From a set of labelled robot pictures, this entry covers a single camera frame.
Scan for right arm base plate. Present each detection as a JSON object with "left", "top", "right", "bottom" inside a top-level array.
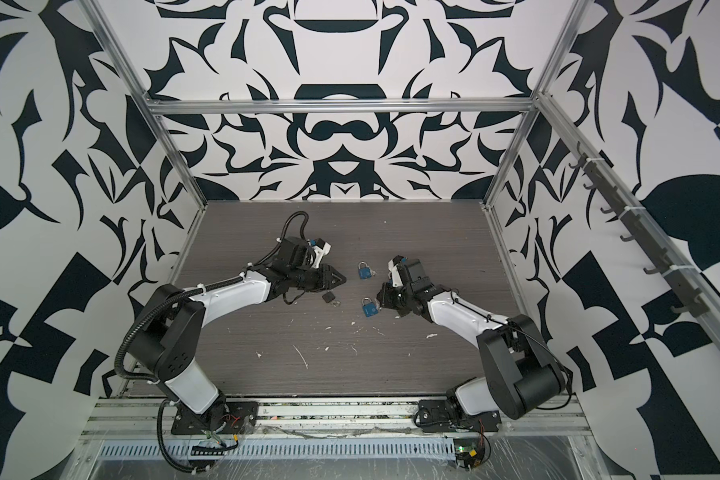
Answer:
[{"left": 412, "top": 398, "right": 501, "bottom": 433}]

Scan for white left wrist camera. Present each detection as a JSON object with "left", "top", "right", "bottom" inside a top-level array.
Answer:
[{"left": 309, "top": 238, "right": 331, "bottom": 269}]

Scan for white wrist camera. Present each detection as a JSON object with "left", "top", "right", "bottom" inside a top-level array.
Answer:
[
  {"left": 309, "top": 238, "right": 331, "bottom": 269},
  {"left": 388, "top": 255, "right": 405, "bottom": 288}
]

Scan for black corrugated cable left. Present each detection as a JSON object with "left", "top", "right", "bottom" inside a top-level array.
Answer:
[{"left": 113, "top": 281, "right": 217, "bottom": 382}]

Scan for black padlock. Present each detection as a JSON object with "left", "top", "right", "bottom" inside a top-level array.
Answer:
[{"left": 322, "top": 291, "right": 341, "bottom": 307}]

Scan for white slotted cable duct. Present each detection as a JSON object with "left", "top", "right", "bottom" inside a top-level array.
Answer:
[{"left": 98, "top": 439, "right": 457, "bottom": 462}]

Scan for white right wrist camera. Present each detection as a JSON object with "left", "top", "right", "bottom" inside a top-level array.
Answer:
[{"left": 388, "top": 255, "right": 405, "bottom": 288}]

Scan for aluminium frame crossbar back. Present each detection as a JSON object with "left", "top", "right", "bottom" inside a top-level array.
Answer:
[{"left": 147, "top": 98, "right": 532, "bottom": 115}]

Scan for small circuit board right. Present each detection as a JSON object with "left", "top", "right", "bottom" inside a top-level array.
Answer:
[{"left": 454, "top": 437, "right": 492, "bottom": 471}]

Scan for grey hook rack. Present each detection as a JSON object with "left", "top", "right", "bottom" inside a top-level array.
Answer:
[{"left": 574, "top": 153, "right": 718, "bottom": 318}]

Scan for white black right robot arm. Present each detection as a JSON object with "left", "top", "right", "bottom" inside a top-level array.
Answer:
[{"left": 377, "top": 256, "right": 572, "bottom": 420}]

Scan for aluminium frame post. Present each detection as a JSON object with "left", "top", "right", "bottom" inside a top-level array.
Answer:
[
  {"left": 78, "top": 0, "right": 208, "bottom": 210},
  {"left": 482, "top": 0, "right": 592, "bottom": 209}
]

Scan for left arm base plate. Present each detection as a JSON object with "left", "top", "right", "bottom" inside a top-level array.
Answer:
[{"left": 171, "top": 401, "right": 259, "bottom": 435}]

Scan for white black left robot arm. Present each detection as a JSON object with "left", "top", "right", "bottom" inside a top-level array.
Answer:
[{"left": 114, "top": 237, "right": 346, "bottom": 415}]

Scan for aluminium front rail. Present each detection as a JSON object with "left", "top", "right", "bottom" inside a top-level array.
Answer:
[{"left": 81, "top": 396, "right": 592, "bottom": 440}]

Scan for blue padlock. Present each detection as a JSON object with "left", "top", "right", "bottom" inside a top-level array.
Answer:
[
  {"left": 361, "top": 297, "right": 381, "bottom": 318},
  {"left": 357, "top": 261, "right": 376, "bottom": 280}
]

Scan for aluminium frame post left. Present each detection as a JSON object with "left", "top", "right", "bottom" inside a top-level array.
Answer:
[{"left": 78, "top": 0, "right": 208, "bottom": 210}]

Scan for aluminium frame post right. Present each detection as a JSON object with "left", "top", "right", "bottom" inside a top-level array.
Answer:
[{"left": 482, "top": 0, "right": 592, "bottom": 209}]

